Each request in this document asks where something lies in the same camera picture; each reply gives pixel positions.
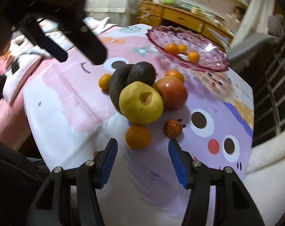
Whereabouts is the small orange kumquat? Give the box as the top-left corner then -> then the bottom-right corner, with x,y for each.
98,73 -> 111,91

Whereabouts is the overripe black banana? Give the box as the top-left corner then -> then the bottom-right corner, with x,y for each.
109,64 -> 134,113

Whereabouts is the orange tangerine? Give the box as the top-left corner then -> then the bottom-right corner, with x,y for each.
125,124 -> 152,150
165,70 -> 185,83
187,51 -> 200,63
165,43 -> 179,55

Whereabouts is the yellow pear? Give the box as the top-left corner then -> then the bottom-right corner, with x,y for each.
119,81 -> 164,125

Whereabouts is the red lychee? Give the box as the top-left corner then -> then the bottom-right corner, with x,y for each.
164,118 -> 186,139

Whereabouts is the red apple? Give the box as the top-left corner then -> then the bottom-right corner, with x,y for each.
153,76 -> 188,112

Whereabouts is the dark avocado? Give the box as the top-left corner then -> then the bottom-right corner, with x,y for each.
125,61 -> 157,86

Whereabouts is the small orange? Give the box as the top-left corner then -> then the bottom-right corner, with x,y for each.
178,44 -> 187,54

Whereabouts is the floral patterned blanket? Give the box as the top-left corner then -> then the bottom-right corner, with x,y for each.
8,17 -> 115,59

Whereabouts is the white floral curtain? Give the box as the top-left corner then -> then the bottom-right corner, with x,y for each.
244,131 -> 285,225

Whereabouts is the cartoon printed tablecloth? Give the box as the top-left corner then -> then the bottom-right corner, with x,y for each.
23,24 -> 254,225

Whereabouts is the wooden desk with drawers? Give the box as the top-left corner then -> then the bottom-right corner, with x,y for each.
138,0 -> 254,46

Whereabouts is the pink plastic fruit bowl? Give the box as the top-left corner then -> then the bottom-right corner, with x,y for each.
147,26 -> 229,72

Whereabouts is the metal window grille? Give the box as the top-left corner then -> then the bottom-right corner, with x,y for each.
252,38 -> 285,147

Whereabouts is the grey office chair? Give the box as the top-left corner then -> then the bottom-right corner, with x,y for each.
207,14 -> 285,62

